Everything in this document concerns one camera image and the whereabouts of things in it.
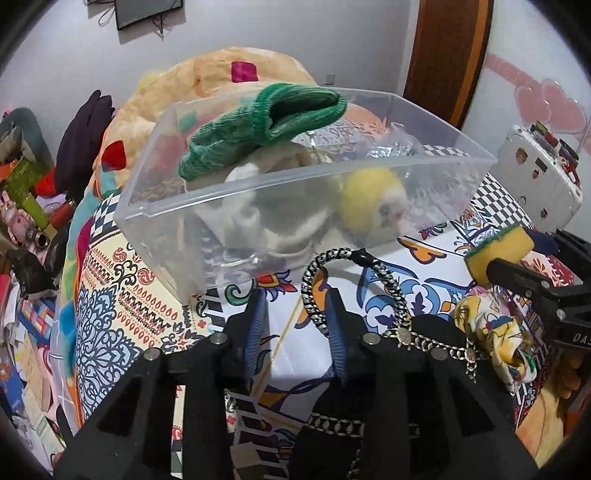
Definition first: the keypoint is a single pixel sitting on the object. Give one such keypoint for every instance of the orange patchwork quilt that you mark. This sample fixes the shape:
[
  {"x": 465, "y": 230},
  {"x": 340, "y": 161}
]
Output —
[{"x": 207, "y": 78}]

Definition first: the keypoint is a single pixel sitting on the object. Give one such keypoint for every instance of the person's right hand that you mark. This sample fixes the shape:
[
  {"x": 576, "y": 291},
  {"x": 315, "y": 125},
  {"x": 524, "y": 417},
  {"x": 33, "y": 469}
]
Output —
[{"x": 564, "y": 376}]

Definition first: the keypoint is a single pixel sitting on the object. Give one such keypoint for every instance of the white wall socket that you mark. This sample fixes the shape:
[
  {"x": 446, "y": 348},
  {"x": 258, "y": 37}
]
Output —
[{"x": 329, "y": 79}]

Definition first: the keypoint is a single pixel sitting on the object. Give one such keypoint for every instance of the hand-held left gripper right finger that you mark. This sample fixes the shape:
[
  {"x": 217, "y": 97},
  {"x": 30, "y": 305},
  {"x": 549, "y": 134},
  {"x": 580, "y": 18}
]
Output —
[{"x": 336, "y": 344}]

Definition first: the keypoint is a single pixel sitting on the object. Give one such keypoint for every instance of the yellow plush toy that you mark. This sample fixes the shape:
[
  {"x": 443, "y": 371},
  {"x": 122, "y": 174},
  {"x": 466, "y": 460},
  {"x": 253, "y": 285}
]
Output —
[{"x": 367, "y": 198}]

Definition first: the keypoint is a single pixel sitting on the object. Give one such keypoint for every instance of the clear plastic box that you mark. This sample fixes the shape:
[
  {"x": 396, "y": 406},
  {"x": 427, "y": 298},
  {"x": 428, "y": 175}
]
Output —
[{"x": 152, "y": 212}]

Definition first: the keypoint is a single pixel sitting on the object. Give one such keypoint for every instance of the thin wooden stick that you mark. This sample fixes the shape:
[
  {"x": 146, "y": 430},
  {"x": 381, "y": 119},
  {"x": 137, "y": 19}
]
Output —
[{"x": 277, "y": 350}]

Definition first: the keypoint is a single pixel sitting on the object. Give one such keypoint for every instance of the green knit sock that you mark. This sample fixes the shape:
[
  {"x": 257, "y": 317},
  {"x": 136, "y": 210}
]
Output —
[{"x": 240, "y": 134}]

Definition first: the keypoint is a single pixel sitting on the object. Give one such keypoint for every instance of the white suitcase with stickers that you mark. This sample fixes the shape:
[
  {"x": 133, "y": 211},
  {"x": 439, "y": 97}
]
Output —
[{"x": 535, "y": 180}]

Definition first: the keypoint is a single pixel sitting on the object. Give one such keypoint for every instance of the white cloth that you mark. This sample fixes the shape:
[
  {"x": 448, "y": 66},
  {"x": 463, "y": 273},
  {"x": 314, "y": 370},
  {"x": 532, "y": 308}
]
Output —
[{"x": 258, "y": 207}]

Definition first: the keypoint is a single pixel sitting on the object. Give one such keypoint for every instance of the brown wooden door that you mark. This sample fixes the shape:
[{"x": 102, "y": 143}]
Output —
[{"x": 443, "y": 60}]

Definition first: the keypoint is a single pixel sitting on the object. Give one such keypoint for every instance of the yellow floral cloth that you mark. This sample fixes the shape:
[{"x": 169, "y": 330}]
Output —
[{"x": 494, "y": 332}]

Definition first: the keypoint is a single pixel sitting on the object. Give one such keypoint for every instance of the black wall screen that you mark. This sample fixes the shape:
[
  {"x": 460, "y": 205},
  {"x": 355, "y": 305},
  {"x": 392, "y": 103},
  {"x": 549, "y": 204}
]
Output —
[{"x": 143, "y": 11}]

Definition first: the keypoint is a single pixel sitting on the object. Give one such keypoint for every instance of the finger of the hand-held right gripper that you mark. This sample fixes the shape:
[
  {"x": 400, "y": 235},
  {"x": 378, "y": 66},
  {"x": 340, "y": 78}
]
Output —
[
  {"x": 517, "y": 273},
  {"x": 547, "y": 242}
]

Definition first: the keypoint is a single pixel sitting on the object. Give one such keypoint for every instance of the dark purple cloth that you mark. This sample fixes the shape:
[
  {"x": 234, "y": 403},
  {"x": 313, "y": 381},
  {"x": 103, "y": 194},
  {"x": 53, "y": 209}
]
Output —
[{"x": 85, "y": 138}]

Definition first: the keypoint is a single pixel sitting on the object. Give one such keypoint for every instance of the pink heart wall sticker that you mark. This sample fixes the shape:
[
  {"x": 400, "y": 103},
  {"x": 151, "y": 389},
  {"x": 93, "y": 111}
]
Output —
[{"x": 554, "y": 104}]

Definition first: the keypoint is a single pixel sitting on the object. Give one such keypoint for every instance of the pile of assorted clutter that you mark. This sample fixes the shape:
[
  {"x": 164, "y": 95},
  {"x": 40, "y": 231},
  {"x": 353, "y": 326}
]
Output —
[{"x": 25, "y": 230}]

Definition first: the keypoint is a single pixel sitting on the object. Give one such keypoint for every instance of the crumpled clear plastic wrap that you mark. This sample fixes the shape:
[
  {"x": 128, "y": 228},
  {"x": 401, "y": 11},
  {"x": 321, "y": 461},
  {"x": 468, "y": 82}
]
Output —
[{"x": 392, "y": 148}]

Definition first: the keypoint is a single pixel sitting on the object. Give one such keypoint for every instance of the printed patterned blanket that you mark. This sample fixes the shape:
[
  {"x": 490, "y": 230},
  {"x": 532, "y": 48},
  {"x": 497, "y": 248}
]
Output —
[{"x": 115, "y": 300}]

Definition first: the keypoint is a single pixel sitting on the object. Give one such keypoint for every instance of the yellow sponge with green pad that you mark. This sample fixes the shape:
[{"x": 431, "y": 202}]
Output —
[{"x": 501, "y": 242}]

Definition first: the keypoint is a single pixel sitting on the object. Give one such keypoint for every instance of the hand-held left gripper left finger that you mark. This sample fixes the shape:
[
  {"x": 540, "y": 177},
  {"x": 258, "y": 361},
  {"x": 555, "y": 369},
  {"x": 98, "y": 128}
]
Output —
[{"x": 255, "y": 334}]

